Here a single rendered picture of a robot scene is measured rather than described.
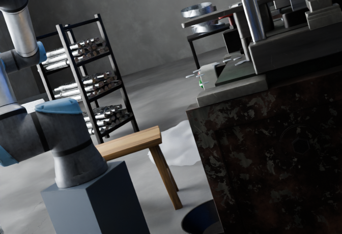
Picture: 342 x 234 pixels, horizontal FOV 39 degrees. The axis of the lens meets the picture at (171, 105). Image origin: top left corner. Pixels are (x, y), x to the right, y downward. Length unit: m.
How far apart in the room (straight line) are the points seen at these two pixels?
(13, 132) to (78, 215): 0.28
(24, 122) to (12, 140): 0.06
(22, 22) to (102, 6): 6.77
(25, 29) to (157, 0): 6.50
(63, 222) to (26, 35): 0.60
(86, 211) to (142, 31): 6.91
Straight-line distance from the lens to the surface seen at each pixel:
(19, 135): 1.33
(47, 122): 1.33
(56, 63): 3.52
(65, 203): 1.38
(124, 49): 8.26
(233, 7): 1.13
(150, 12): 8.07
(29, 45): 1.67
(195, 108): 0.97
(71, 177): 1.35
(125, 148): 2.05
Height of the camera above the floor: 0.82
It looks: 11 degrees down
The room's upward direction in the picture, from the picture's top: 18 degrees counter-clockwise
